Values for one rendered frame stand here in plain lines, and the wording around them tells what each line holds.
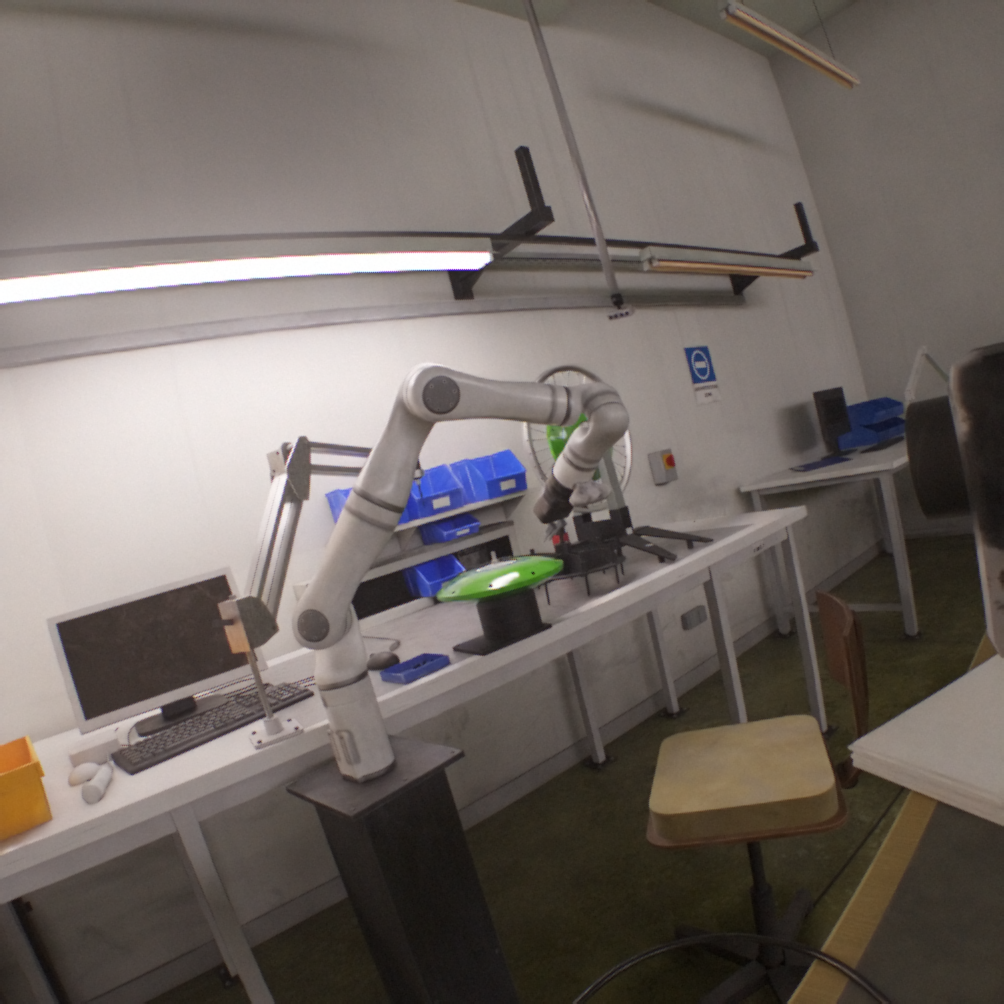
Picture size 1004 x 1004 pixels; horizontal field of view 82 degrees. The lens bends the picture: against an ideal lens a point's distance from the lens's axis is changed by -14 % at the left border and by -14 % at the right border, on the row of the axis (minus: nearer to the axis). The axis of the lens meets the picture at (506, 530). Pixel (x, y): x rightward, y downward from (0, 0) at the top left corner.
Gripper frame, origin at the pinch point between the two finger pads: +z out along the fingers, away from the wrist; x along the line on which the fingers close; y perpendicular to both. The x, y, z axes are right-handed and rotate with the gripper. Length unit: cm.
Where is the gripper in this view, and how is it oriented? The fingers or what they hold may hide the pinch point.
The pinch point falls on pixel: (546, 540)
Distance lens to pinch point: 140.2
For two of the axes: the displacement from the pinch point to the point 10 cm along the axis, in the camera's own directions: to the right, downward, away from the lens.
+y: -5.1, -7.5, 4.2
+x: -8.1, 2.5, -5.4
